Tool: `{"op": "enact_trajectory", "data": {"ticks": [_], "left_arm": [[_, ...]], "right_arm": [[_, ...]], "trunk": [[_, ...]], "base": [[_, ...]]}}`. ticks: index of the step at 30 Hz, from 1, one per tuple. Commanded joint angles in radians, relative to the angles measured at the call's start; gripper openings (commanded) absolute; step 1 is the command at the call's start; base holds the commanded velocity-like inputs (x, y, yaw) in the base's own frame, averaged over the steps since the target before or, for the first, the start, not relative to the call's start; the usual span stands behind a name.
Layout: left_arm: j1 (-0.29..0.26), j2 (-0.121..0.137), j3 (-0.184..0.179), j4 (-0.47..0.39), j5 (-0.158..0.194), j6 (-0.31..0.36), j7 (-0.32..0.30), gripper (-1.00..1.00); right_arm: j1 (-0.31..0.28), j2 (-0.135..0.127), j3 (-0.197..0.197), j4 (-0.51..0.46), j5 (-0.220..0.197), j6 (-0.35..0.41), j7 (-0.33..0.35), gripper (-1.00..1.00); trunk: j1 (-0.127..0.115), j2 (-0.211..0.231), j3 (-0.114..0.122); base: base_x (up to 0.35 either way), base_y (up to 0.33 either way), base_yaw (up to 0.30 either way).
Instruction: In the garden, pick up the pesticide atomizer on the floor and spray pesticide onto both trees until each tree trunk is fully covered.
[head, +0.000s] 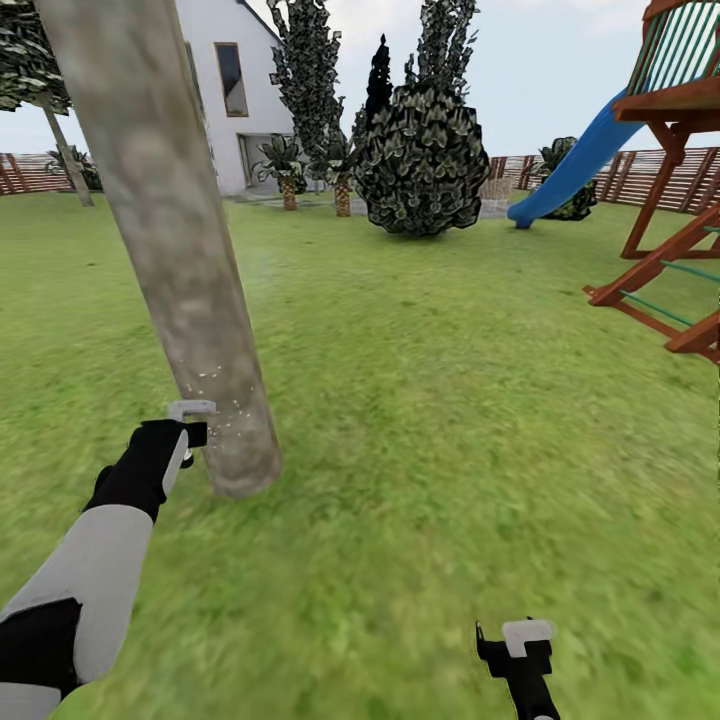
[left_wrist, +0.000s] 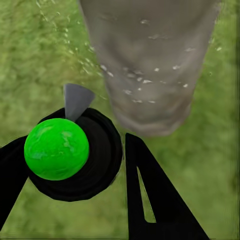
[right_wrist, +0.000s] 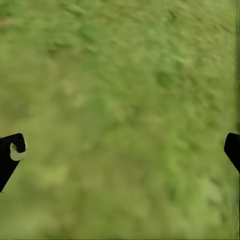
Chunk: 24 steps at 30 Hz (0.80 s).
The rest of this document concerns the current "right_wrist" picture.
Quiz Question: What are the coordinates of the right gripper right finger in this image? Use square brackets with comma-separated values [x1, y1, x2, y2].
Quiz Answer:
[224, 133, 240, 173]

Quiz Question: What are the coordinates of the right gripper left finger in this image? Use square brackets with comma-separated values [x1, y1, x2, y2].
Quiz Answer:
[0, 133, 28, 193]

